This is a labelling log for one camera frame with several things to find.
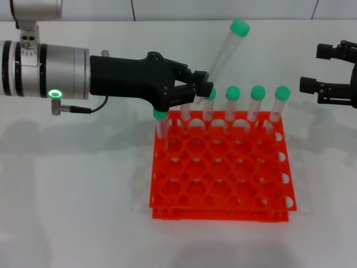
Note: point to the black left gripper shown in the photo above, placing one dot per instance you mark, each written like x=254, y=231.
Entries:
x=125, y=78

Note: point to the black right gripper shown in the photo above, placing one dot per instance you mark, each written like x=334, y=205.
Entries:
x=354, y=86

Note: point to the clear test tube green cap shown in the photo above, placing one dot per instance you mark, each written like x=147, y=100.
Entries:
x=283, y=93
x=185, y=114
x=258, y=92
x=233, y=93
x=239, y=27
x=159, y=115
x=209, y=111

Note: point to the orange test tube rack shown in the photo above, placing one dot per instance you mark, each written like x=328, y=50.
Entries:
x=223, y=173

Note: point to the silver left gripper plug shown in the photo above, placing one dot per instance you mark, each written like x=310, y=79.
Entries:
x=105, y=52

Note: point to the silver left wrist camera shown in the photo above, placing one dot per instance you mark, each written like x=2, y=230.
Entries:
x=36, y=8

